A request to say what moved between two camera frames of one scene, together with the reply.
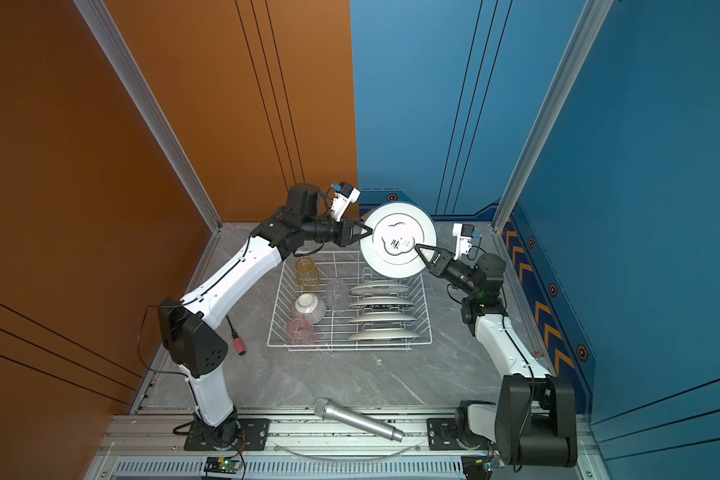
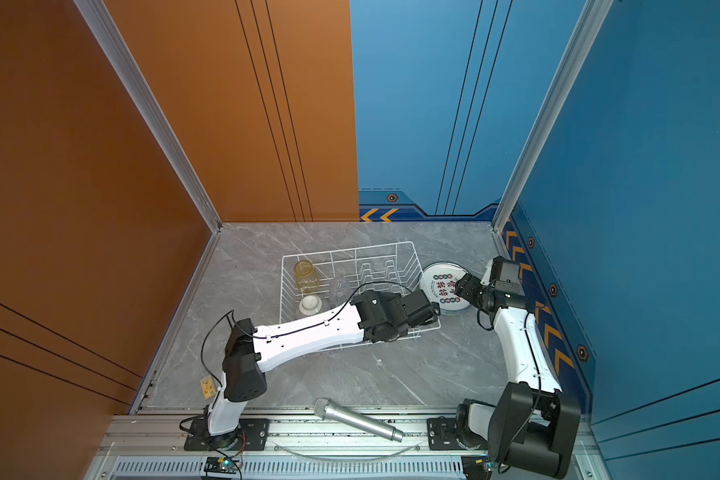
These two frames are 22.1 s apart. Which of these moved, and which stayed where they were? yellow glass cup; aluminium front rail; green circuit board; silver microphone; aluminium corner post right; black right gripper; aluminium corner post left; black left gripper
Moved: black right gripper; black left gripper
Stayed: aluminium front rail; yellow glass cup; aluminium corner post right; silver microphone; aluminium corner post left; green circuit board
